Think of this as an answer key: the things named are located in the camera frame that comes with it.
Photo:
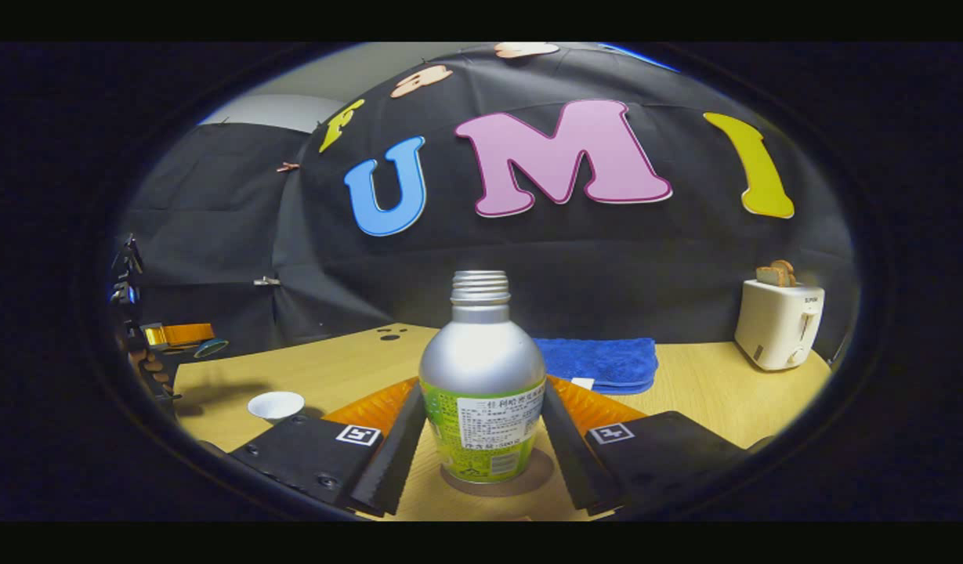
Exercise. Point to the silver green water bottle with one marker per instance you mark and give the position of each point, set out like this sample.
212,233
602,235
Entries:
481,368

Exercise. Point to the white toaster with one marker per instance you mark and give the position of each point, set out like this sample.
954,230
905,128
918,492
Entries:
775,325

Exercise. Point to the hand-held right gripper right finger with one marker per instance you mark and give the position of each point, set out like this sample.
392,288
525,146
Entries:
567,454

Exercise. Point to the folded blue towel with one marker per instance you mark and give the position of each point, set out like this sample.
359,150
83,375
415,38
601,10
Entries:
606,364

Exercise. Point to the teal teacup lid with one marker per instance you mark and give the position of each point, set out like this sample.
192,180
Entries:
212,348

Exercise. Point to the toast slice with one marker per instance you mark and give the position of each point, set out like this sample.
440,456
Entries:
777,274

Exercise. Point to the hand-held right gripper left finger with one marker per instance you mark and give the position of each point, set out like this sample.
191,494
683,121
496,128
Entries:
399,446

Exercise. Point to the black backdrop cloth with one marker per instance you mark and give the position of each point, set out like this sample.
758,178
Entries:
591,266

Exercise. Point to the metal cloth clip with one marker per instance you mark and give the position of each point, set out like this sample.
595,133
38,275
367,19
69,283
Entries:
266,280

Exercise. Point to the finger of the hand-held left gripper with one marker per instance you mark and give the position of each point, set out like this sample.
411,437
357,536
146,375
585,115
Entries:
175,334

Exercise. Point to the white teacup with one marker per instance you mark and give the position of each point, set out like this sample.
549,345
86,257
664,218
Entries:
276,406

